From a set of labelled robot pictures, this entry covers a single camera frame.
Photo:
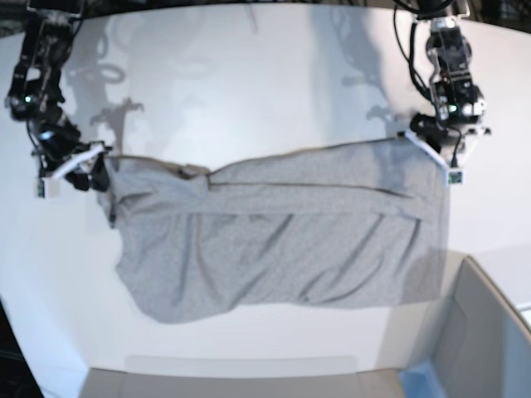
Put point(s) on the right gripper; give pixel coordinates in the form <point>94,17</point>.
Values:
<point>60,153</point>

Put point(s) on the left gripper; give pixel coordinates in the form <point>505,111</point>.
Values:
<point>450,146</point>

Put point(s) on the grey t-shirt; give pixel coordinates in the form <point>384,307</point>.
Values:
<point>358,225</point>

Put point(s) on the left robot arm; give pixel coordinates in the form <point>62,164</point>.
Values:
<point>451,90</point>

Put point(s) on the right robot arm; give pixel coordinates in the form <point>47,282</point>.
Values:
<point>34,98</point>

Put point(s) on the grey cardboard box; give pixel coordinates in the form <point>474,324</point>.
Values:
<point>475,338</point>

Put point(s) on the blue item in box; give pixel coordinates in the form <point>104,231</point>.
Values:
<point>421,381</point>

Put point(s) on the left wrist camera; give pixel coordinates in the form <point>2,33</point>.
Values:
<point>454,176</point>

